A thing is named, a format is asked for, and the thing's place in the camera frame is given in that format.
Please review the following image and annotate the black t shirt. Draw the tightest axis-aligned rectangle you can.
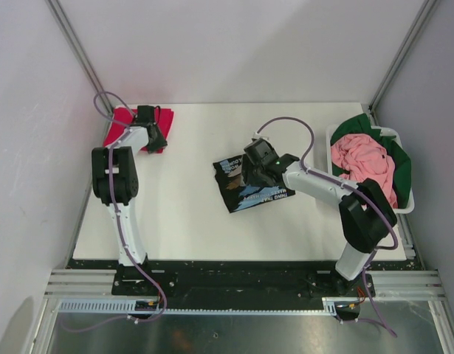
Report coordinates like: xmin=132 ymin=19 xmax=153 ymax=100
xmin=213 ymin=155 xmax=295 ymax=213

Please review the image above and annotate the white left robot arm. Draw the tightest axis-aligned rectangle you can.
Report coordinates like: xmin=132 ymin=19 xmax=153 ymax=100
xmin=91 ymin=105 xmax=173 ymax=295

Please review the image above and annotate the white plastic laundry bin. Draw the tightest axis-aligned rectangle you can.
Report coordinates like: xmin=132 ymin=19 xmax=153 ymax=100
xmin=325 ymin=124 xmax=416 ymax=215

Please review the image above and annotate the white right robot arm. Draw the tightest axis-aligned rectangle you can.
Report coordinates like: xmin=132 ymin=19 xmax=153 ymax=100
xmin=241 ymin=138 xmax=398 ymax=296

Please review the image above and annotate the grey slotted cable duct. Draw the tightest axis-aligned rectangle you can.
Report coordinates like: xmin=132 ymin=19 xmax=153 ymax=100
xmin=55 ymin=297 xmax=360 ymax=317

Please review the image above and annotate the pink t shirt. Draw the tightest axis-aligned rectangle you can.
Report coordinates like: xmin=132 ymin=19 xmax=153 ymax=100
xmin=331 ymin=133 xmax=398 ymax=208

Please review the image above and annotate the green t shirt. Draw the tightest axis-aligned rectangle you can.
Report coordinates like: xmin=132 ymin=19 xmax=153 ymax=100
xmin=327 ymin=114 xmax=412 ymax=209

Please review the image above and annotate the left aluminium frame post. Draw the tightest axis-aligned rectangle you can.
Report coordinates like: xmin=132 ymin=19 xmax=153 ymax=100
xmin=44 ymin=0 xmax=115 ymax=115

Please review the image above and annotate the magenta t shirt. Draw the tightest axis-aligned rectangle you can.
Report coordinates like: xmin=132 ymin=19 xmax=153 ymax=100
xmin=103 ymin=106 xmax=174 ymax=147

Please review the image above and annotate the aluminium frame post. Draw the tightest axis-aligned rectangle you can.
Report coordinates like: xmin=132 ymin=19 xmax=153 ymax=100
xmin=368 ymin=0 xmax=441 ymax=113
xmin=44 ymin=0 xmax=115 ymax=115

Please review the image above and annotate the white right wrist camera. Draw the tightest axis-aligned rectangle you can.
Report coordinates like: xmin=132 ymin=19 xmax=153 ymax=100
xmin=251 ymin=131 xmax=269 ymax=142

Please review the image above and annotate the right aluminium frame post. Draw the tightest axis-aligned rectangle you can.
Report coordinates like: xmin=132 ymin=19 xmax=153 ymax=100
xmin=368 ymin=0 xmax=441 ymax=113

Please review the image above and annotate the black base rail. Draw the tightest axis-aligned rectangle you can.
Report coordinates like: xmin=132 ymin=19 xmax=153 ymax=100
xmin=67 ymin=259 xmax=376 ymax=311

